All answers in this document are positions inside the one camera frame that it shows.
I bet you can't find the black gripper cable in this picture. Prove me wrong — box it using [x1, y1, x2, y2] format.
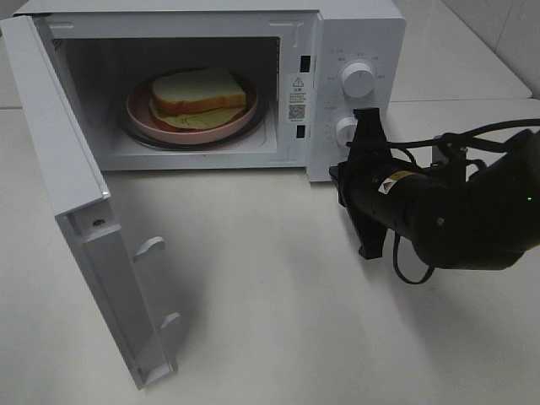
[345, 120, 540, 284]

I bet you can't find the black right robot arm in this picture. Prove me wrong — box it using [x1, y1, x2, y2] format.
[329, 108, 539, 270]

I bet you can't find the upper white power knob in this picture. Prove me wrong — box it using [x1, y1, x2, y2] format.
[341, 61, 375, 98]

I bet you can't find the pink round plate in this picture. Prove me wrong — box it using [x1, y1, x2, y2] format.
[124, 68, 267, 149]

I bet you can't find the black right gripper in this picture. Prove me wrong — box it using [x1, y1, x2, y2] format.
[330, 107, 422, 260]

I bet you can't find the sandwich with lettuce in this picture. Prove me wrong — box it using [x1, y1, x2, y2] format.
[149, 68, 247, 130]

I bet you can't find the white microwave door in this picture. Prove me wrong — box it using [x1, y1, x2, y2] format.
[1, 16, 181, 388]

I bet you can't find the white timer knob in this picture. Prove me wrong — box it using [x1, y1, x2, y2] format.
[335, 116, 358, 147]

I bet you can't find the glass microwave turntable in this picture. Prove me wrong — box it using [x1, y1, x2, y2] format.
[116, 94, 267, 151]

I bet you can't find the white microwave oven body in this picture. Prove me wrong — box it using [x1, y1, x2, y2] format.
[2, 1, 406, 190]

